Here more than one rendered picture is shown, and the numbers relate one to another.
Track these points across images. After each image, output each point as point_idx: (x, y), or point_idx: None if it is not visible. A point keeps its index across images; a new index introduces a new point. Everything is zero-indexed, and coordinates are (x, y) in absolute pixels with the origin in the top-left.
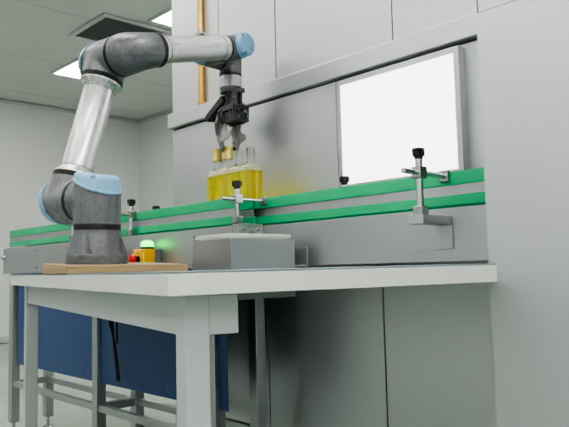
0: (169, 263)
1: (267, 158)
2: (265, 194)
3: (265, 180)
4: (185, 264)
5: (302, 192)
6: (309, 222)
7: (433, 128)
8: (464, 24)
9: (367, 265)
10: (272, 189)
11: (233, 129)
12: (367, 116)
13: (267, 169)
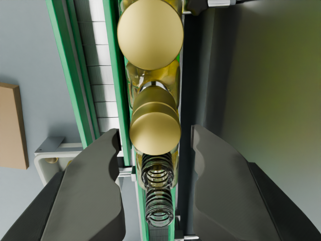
0: (13, 162)
1: (276, 170)
2: (232, 104)
3: (246, 121)
4: (25, 169)
5: (141, 224)
6: (137, 205)
7: None
8: None
9: (197, 180)
10: (232, 128)
11: (205, 239)
12: None
13: (256, 145)
